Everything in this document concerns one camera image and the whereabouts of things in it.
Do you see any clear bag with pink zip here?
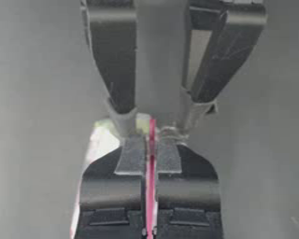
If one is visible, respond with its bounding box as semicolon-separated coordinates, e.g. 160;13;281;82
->
69;116;162;239

